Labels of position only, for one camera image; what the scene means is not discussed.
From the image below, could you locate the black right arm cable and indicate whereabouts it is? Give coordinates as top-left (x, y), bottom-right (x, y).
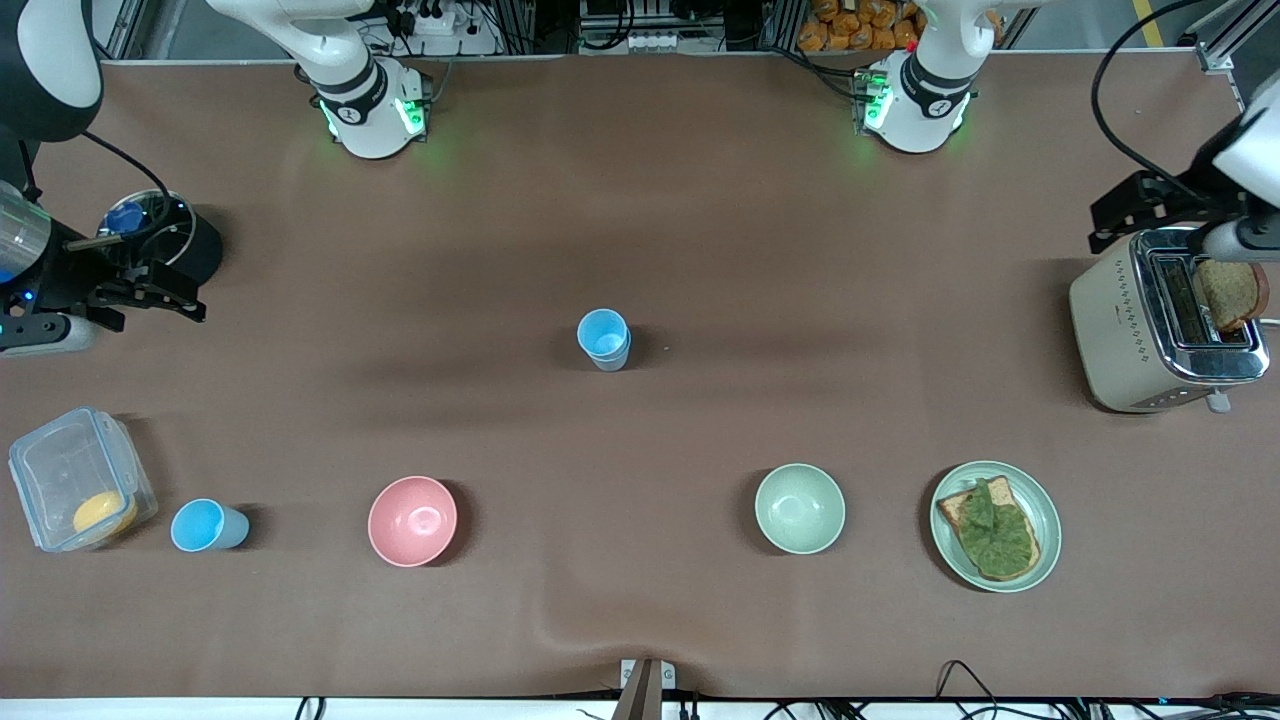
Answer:
top-left (80, 130), bottom-right (193, 263)

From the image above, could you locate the brown bread slice in toaster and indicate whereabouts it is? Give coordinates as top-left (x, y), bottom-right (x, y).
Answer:
top-left (1194, 257), bottom-right (1271, 334)

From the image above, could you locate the pale green plate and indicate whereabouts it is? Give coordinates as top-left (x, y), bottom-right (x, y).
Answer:
top-left (929, 460), bottom-right (1063, 594)

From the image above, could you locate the silver beige toaster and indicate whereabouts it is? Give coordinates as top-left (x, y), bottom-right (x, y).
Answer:
top-left (1068, 228), bottom-right (1273, 414)

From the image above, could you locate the orange packaged bread pile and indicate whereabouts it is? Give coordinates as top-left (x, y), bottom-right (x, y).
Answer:
top-left (797, 0), bottom-right (923, 53)

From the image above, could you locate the yellow round fruit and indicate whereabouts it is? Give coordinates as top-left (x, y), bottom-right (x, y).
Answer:
top-left (72, 490), bottom-right (139, 538)

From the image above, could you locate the metal table edge clamp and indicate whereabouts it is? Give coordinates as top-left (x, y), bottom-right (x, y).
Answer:
top-left (612, 657), bottom-right (678, 720)

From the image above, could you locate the clear plastic clip-lid container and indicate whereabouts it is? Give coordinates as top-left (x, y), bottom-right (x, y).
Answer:
top-left (8, 406), bottom-right (159, 554)

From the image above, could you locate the brown table cloth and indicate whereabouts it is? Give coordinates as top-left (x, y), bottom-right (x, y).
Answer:
top-left (0, 52), bottom-right (1280, 701)

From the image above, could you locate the white power strip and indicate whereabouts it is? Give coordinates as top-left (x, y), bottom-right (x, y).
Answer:
top-left (393, 3), bottom-right (463, 38)

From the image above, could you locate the glass lid with blue knob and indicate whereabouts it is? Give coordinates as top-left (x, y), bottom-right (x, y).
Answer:
top-left (100, 190), bottom-right (193, 263)

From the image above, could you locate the blue plastic cup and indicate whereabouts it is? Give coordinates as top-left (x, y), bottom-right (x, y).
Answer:
top-left (170, 498), bottom-right (251, 553)
top-left (577, 308), bottom-right (631, 362)

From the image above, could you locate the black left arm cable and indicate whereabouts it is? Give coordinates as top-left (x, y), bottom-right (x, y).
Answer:
top-left (1091, 0), bottom-right (1233, 201)

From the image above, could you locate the black looping floor cable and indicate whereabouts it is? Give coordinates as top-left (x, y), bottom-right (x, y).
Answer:
top-left (934, 659), bottom-right (1003, 707)

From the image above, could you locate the green lettuce leaf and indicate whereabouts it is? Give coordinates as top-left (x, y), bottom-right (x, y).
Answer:
top-left (960, 478), bottom-right (1036, 576)

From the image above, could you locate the pink bowl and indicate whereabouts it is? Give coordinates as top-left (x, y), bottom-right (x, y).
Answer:
top-left (367, 475), bottom-right (459, 568)

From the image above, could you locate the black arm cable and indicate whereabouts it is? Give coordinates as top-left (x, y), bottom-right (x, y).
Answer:
top-left (80, 130), bottom-right (193, 263)
top-left (1091, 0), bottom-right (1233, 201)

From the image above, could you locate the brown toast slice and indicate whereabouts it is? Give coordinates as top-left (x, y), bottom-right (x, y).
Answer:
top-left (937, 476), bottom-right (1043, 583)

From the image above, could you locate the pale green bowl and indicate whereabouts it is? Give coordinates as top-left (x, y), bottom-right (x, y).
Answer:
top-left (754, 462), bottom-right (847, 555)

